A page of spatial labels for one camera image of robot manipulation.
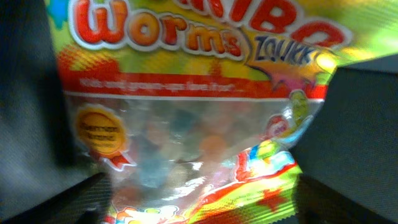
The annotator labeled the Haribo worms gummy bag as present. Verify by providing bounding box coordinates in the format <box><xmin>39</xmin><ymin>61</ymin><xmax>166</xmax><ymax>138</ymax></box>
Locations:
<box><xmin>45</xmin><ymin>0</ymin><xmax>397</xmax><ymax>223</ymax></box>

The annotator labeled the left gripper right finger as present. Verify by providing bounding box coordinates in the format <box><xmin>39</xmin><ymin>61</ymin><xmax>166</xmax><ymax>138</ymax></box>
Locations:
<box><xmin>292</xmin><ymin>174</ymin><xmax>393</xmax><ymax>224</ymax></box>

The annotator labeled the dark green open box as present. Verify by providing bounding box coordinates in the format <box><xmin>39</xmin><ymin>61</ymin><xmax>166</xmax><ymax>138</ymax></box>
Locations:
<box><xmin>1</xmin><ymin>1</ymin><xmax>397</xmax><ymax>223</ymax></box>

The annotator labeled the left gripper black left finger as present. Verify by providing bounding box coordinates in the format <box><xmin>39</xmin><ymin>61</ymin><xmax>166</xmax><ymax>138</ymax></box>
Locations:
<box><xmin>1</xmin><ymin>172</ymin><xmax>112</xmax><ymax>224</ymax></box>

